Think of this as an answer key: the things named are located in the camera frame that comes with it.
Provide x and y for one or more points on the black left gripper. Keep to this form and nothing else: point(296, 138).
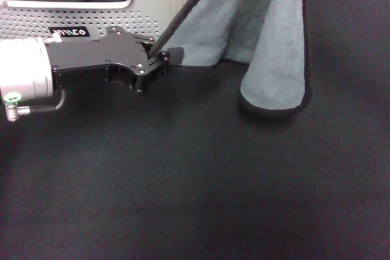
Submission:
point(100, 59)

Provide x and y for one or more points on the yellow grey towel black trim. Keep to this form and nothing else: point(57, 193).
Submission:
point(274, 59)

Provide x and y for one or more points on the grey perforated plastic storage box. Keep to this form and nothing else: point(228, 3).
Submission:
point(91, 19)

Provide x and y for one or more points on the black tablecloth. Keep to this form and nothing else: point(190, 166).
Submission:
point(182, 181)

